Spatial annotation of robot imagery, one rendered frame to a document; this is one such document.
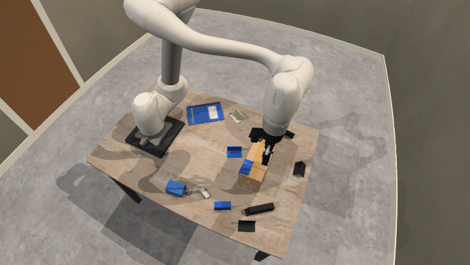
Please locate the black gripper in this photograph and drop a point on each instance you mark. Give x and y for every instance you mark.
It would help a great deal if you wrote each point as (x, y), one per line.
(270, 142)

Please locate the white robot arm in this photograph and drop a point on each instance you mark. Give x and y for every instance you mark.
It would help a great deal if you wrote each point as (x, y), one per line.
(167, 19)

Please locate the blue notebook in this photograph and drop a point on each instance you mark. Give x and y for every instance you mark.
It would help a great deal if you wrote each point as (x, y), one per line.
(204, 113)

